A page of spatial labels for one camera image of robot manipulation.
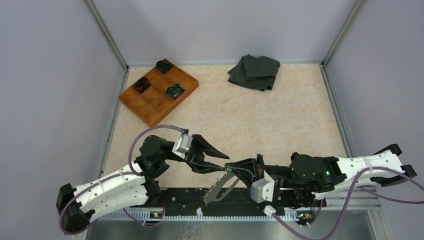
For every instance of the right aluminium frame post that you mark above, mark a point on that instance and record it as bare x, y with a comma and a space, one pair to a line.
348, 23

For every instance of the white cable duct rail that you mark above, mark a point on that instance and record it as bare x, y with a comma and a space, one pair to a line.
147, 216

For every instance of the black object compartment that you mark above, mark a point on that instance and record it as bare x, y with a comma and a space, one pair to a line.
141, 85
164, 66

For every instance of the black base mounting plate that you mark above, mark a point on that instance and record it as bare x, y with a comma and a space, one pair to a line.
238, 203

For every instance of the dark grey folded cloth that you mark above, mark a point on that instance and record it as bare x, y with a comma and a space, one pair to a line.
255, 73

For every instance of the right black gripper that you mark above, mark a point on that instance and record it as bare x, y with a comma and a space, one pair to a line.
245, 169

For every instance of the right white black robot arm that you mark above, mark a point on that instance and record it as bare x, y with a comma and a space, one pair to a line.
310, 178

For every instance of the left aluminium frame post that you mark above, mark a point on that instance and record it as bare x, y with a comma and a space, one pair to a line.
98, 19

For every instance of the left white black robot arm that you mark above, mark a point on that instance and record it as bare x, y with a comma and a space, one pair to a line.
134, 184

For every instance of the metal key holder plate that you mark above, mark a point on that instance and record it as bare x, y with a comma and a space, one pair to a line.
213, 195

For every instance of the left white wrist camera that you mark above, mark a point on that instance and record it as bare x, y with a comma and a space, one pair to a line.
182, 145

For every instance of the black green coiled object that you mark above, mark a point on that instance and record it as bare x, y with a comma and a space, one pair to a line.
174, 91

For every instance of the black object left compartment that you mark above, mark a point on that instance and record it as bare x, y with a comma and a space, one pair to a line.
141, 85

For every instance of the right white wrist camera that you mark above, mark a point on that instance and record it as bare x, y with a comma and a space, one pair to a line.
262, 190

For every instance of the aluminium frame post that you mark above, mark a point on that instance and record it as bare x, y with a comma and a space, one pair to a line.
98, 19
348, 23

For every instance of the black object back compartment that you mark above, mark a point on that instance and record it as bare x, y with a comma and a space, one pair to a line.
164, 66

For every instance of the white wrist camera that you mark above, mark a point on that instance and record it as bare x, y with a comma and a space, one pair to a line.
262, 190
182, 145

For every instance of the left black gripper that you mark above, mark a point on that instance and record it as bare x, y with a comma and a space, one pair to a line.
195, 156

